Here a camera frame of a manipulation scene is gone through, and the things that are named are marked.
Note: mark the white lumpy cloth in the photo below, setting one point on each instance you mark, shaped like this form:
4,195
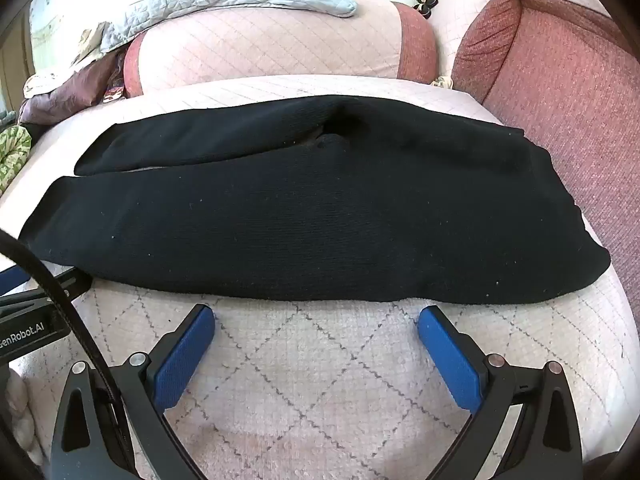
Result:
17,410

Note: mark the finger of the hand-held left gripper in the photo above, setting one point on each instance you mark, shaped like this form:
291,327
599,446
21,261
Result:
76,280

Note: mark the pink quilted backrest cushion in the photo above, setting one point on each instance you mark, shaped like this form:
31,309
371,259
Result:
275,45

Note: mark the black and gold hair clip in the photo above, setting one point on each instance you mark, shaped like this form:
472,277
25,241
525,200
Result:
425,7

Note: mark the purple cloth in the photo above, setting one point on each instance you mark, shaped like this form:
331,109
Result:
65,97

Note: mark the white tie knot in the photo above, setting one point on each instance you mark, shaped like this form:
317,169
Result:
442,82

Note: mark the small white cloth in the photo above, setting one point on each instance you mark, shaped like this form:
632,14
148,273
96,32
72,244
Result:
42,82

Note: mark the black pants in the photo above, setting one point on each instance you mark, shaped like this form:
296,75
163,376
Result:
320,220

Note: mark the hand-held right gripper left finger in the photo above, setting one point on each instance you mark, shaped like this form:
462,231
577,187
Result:
184,362

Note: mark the green patterned cloth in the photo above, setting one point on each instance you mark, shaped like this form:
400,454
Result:
12,155

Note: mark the pale quilted sofa seat cover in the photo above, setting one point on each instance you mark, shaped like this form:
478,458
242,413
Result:
325,360

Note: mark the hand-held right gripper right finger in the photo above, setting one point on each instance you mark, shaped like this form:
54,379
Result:
450,360

